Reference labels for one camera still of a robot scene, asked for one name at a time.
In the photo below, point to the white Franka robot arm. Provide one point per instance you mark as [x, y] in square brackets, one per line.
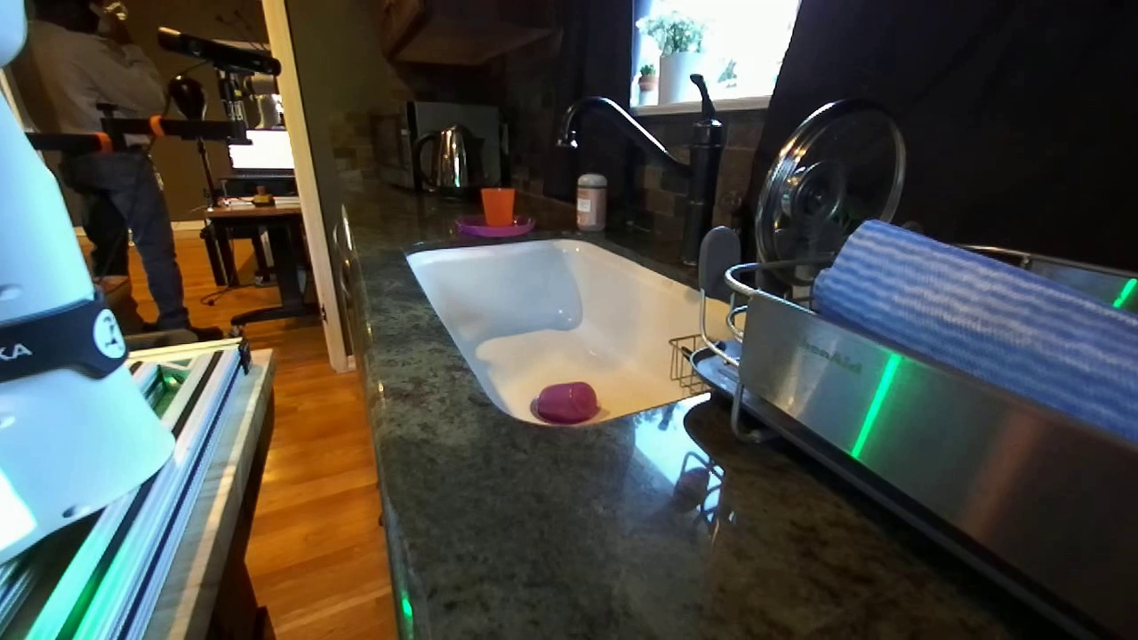
[60, 402]

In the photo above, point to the narrow black curtain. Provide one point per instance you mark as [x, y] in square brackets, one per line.
[592, 72]

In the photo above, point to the wide black curtain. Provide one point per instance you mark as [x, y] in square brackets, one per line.
[996, 107]

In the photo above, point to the white sink basin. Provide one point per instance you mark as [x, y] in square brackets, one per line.
[535, 297]

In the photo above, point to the purple sponge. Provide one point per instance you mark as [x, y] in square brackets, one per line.
[567, 402]

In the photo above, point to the small white bottle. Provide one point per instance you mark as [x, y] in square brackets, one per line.
[592, 204]

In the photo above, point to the purple bowl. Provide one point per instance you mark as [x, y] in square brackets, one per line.
[475, 232]

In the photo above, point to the orange cup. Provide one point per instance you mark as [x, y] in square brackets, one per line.
[500, 207]

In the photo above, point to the stainless steel kettle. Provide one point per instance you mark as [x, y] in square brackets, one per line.
[451, 163]

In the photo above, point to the black curved faucet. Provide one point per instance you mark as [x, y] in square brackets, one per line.
[629, 126]

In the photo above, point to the black soap dispenser pump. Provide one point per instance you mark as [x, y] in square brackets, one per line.
[706, 167]

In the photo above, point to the grey box behind kettle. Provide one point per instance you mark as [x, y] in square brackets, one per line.
[468, 116]

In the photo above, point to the small potted plant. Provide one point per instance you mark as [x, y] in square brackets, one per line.
[647, 82]

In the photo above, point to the plant in white pot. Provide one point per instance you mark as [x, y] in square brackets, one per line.
[677, 59]

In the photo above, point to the glass pot lid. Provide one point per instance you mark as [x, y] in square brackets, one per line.
[829, 181]

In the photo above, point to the bright window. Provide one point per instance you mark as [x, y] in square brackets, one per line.
[747, 48]

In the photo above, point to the dark wooden table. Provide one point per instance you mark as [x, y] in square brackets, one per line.
[254, 219]

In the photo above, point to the bright laptop screen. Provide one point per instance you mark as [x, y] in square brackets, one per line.
[263, 151]

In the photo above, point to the stainless steel dish rack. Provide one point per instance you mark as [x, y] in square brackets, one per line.
[947, 474]

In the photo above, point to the blue striped cloth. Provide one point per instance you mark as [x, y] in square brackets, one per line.
[982, 314]

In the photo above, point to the black bar with orange clamps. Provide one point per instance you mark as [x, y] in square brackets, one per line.
[181, 131]

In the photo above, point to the person in grey shirt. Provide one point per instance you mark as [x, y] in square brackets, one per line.
[112, 181]

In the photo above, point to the black camera rig equipment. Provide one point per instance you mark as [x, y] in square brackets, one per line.
[226, 72]

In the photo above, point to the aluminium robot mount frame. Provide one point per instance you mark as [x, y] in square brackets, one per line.
[181, 501]

